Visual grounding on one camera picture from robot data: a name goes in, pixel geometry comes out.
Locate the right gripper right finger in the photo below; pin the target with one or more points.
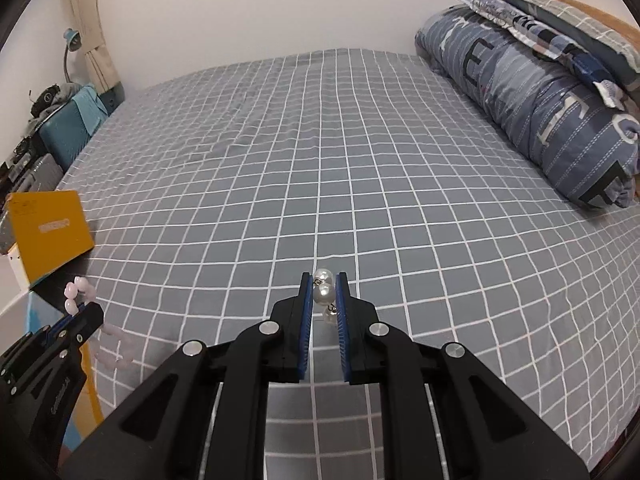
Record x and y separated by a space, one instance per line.
445 415

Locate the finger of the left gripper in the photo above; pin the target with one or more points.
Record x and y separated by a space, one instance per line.
78 328

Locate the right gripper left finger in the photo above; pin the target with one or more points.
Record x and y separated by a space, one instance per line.
202 413

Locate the white cardboard box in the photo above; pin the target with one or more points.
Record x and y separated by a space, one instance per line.
51 230

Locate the grey suitcase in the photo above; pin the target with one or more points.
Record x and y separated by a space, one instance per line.
44 176

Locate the grey checked bed sheet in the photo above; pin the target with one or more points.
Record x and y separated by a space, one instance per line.
211 194

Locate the teal suitcase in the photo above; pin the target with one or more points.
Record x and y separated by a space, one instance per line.
68 129

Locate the dark clothes pile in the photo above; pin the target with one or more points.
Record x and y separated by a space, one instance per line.
53 96

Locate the blue desk lamp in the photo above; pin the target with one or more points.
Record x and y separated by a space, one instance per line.
72 44

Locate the folded blue grey quilt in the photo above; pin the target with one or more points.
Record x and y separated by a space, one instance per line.
587 151

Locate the beige curtain left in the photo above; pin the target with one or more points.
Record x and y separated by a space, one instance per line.
85 17

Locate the patterned blue pillow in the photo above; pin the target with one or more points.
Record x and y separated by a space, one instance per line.
557 47

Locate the grey checked pillow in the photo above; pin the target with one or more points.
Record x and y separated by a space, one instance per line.
614 50

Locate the wooden headboard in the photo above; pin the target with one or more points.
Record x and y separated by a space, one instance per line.
628 31

